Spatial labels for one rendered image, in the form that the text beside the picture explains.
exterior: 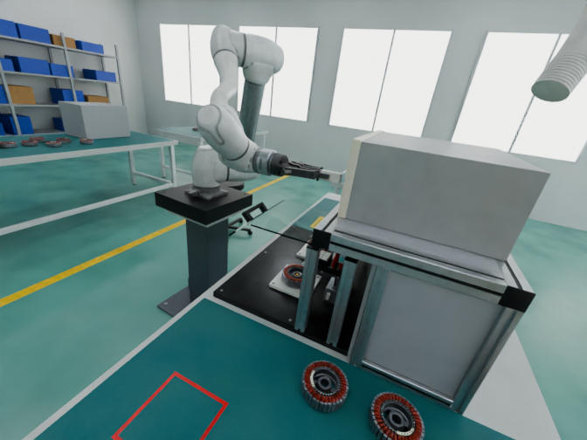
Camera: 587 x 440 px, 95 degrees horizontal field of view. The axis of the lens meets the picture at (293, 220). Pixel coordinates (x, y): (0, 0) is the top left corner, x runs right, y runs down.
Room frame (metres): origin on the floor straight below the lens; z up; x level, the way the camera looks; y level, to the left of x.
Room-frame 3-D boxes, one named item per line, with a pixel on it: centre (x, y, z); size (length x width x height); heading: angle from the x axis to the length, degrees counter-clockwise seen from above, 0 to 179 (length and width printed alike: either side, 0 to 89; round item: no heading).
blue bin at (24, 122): (4.81, 5.11, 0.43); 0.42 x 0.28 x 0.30; 70
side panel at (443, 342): (0.48, -0.33, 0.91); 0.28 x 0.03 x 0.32; 68
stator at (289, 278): (0.82, -0.04, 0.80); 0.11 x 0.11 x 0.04
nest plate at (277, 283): (0.82, -0.04, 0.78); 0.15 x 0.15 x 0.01; 68
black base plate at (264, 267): (0.93, -0.10, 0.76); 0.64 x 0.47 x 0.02; 158
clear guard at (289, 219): (0.74, -0.01, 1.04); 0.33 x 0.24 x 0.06; 68
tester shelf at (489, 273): (0.81, -0.38, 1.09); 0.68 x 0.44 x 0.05; 158
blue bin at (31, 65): (5.18, 4.96, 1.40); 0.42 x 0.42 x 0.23; 68
